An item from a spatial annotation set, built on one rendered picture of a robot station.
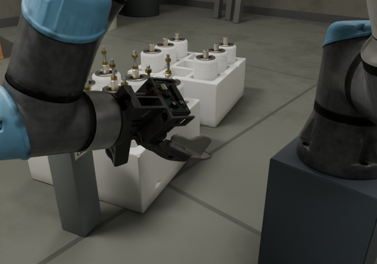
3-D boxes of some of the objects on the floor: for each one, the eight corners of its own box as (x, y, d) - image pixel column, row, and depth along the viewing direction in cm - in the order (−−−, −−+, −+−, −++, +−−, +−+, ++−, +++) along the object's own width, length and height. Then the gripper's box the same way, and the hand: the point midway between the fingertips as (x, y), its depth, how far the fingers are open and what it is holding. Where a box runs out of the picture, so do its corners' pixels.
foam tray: (243, 94, 169) (246, 58, 161) (215, 128, 137) (216, 84, 129) (170, 83, 184) (170, 49, 176) (130, 111, 152) (127, 71, 144)
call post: (102, 219, 90) (87, 108, 77) (84, 237, 85) (65, 121, 71) (80, 212, 93) (61, 103, 79) (61, 229, 87) (38, 115, 74)
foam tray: (200, 146, 124) (200, 99, 116) (142, 214, 92) (138, 155, 84) (107, 126, 139) (103, 83, 131) (31, 178, 107) (18, 125, 99)
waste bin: (142, 9, 415) (139, -47, 389) (172, 14, 388) (171, -47, 361) (110, 14, 383) (105, -47, 357) (140, 19, 355) (137, -47, 329)
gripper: (162, 165, 40) (246, 149, 56) (96, 35, 46) (188, 53, 62) (121, 199, 45) (208, 174, 60) (65, 76, 51) (159, 83, 66)
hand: (188, 122), depth 63 cm, fingers open, 14 cm apart
